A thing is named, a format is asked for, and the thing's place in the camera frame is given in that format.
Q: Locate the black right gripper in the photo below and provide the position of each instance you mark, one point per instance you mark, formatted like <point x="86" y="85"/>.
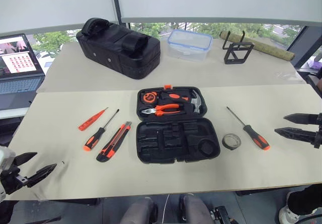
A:
<point x="319" y="136"/>

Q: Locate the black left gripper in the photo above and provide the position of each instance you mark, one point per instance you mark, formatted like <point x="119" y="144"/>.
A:
<point x="11" y="180"/>

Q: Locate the orange voltage tester screwdriver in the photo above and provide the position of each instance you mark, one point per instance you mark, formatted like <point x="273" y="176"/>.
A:
<point x="91" y="120"/>

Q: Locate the grey tape roll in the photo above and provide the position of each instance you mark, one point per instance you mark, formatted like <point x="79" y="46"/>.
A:
<point x="227" y="143"/>

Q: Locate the orange black utility knife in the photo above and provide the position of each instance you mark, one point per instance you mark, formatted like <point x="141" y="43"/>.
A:
<point x="112" y="144"/>

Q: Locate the black tool case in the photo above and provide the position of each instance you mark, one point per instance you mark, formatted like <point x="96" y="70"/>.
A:
<point x="176" y="146"/>

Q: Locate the black office chair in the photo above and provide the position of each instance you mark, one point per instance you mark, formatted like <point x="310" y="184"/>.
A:
<point x="310" y="79"/>

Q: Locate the purple object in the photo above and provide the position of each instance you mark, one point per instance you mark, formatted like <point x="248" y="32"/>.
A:
<point x="315" y="63"/>

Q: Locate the black trouser leg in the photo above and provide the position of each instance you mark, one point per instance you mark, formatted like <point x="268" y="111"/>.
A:
<point x="305" y="198"/>

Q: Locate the rolled olive mat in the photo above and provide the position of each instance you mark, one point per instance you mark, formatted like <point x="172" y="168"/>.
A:
<point x="271" y="49"/>

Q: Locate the dark window pillar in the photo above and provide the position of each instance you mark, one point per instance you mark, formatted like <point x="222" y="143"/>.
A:
<point x="303" y="42"/>

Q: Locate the open laptop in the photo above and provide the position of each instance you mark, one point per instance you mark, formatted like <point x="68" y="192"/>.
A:
<point x="17" y="83"/>

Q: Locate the white sneaker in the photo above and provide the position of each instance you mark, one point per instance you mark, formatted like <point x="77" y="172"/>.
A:
<point x="289" y="216"/>

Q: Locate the dark grey rounded shape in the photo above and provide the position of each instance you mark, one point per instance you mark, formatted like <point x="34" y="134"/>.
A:
<point x="195" y="210"/>
<point x="138" y="212"/>

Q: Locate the black device under table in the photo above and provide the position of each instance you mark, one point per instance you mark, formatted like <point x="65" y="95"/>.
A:
<point x="222" y="215"/>

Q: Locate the orange black tape measure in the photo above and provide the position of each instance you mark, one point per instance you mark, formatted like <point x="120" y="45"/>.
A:
<point x="149" y="97"/>

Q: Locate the clear container blue lid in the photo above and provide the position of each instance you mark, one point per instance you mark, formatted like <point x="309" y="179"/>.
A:
<point x="188" y="47"/>

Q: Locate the black fabric bag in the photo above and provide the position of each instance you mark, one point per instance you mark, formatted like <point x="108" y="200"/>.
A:
<point x="118" y="50"/>

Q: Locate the wide white roller blind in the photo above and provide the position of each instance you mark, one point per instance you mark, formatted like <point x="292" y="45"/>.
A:
<point x="216" y="0"/>

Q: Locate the narrow white roller blind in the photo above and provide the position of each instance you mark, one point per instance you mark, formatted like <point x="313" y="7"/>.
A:
<point x="55" y="2"/>

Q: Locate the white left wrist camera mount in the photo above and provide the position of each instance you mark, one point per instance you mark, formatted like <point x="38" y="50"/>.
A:
<point x="5" y="156"/>

